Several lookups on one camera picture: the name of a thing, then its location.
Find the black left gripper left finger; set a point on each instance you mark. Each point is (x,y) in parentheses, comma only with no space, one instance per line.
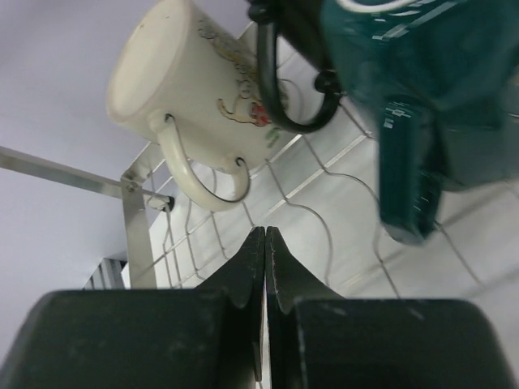
(206,337)

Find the stainless steel dish rack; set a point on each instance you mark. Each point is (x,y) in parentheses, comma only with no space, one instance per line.
(317,192)

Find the floral mug green inside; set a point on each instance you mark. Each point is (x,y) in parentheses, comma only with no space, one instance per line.
(186,84)

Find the dark brown mug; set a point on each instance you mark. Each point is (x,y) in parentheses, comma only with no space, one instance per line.
(289,38)

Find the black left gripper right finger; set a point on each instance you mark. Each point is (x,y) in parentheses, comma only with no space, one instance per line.
(319,339)

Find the dark teal cup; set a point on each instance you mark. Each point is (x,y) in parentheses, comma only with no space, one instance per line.
(440,79)

